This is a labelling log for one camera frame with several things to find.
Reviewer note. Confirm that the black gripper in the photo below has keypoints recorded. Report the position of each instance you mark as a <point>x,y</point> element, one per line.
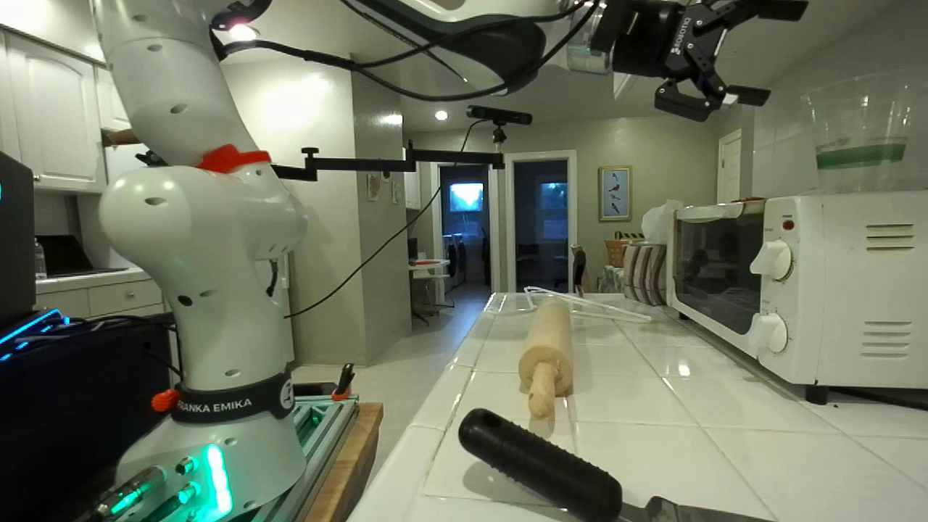
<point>657,39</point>

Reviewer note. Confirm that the clear cup with green band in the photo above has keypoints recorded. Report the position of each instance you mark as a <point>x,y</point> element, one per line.
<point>860,155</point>

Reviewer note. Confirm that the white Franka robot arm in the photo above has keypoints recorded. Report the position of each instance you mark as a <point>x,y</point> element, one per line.
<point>214,271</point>

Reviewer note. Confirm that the white toaster oven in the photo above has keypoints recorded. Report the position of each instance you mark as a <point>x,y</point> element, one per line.
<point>843,292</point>

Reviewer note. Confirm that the white door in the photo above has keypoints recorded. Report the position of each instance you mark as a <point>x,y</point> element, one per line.
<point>728,166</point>

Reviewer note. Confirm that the small orange grey card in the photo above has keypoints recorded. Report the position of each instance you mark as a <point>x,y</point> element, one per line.
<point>753,205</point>

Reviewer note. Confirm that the glowing television screen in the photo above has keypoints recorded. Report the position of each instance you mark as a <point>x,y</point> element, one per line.
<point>466,197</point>

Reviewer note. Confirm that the wooden rolling pin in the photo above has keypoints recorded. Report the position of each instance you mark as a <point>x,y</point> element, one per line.
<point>546,362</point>

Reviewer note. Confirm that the wooden board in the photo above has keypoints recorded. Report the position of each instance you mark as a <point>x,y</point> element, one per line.
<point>344,466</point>

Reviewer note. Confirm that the black monitor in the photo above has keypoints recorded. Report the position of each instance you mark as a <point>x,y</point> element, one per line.
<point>16,237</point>

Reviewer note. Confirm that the black case with blue light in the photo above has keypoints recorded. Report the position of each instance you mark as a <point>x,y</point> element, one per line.
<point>77,407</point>

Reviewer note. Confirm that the framed wall picture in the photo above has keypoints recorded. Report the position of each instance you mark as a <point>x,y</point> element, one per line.
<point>617,194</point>

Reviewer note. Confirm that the black camera on mount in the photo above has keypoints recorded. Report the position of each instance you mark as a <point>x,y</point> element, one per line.
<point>501,115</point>

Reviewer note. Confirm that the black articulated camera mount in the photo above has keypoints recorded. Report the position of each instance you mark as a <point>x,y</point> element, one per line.
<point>377,163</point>

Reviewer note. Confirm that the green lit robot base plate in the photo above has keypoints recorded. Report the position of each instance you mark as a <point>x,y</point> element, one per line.
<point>206,484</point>

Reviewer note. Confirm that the white wall cabinets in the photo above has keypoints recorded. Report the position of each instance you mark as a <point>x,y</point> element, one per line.
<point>45,126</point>

